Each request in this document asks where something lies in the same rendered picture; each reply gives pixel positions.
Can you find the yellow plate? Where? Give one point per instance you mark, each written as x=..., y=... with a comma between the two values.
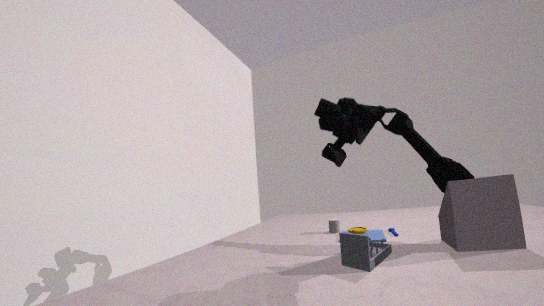
x=358, y=230

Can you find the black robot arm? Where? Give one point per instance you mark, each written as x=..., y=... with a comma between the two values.
x=441, y=169

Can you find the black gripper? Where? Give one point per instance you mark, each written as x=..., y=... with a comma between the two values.
x=359, y=124

